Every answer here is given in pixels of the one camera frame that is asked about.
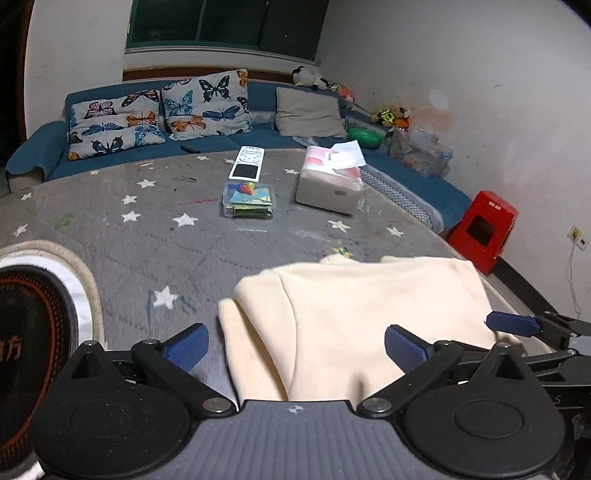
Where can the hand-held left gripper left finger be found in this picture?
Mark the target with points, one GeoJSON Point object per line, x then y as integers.
{"type": "Point", "coordinates": [187, 348]}

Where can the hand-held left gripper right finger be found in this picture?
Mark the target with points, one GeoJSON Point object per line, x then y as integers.
{"type": "Point", "coordinates": [406, 348]}

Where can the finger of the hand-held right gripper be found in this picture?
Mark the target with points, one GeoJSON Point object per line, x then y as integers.
{"type": "Point", "coordinates": [512, 323]}
{"type": "Point", "coordinates": [551, 361]}

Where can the cream garment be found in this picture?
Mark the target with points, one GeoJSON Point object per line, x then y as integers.
{"type": "Point", "coordinates": [369, 295]}

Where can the grey star tablecloth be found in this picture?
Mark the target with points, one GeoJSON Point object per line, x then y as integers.
{"type": "Point", "coordinates": [184, 249]}

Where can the yellow sticker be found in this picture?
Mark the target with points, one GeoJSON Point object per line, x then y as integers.
{"type": "Point", "coordinates": [342, 252]}

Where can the red plastic stool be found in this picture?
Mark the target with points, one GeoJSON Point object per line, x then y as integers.
{"type": "Point", "coordinates": [494, 207]}

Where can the black round induction cooktop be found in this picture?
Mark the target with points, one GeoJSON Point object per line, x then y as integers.
{"type": "Point", "coordinates": [27, 332]}

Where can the small clear plastic box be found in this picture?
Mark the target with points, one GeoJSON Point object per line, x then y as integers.
{"type": "Point", "coordinates": [249, 201]}

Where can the tissue pack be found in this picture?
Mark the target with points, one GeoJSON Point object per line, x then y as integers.
{"type": "Point", "coordinates": [323, 189]}

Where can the large clear storage box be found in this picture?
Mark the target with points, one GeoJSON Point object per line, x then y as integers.
{"type": "Point", "coordinates": [422, 154]}

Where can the white remote control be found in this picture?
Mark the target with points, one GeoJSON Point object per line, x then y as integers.
{"type": "Point", "coordinates": [247, 164]}

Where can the black remote control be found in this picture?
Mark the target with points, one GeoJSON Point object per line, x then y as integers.
{"type": "Point", "coordinates": [189, 149]}

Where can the white paper slip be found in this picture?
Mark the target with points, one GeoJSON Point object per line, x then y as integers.
{"type": "Point", "coordinates": [346, 154]}

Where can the green bowl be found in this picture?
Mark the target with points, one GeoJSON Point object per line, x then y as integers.
{"type": "Point", "coordinates": [364, 137]}

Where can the brown plush toy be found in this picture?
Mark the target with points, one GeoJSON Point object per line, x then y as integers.
{"type": "Point", "coordinates": [402, 119]}

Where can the yellow green plush toy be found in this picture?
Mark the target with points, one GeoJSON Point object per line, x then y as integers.
{"type": "Point", "coordinates": [384, 117]}

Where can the butterfly print pillow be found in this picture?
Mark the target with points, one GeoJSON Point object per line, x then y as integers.
{"type": "Point", "coordinates": [115, 124]}
{"type": "Point", "coordinates": [203, 104]}

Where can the blue sofa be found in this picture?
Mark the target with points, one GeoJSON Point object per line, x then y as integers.
{"type": "Point", "coordinates": [41, 147]}

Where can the beige pillow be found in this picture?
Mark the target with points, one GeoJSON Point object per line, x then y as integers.
{"type": "Point", "coordinates": [309, 113]}

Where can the pink orange plush toy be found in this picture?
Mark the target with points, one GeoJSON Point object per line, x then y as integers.
{"type": "Point", "coordinates": [344, 91]}

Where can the black white plush toy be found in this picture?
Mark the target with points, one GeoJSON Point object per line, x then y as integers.
{"type": "Point", "coordinates": [304, 76]}

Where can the window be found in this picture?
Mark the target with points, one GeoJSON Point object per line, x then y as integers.
{"type": "Point", "coordinates": [221, 21]}

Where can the wall socket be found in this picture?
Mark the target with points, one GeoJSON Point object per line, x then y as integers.
{"type": "Point", "coordinates": [579, 236]}

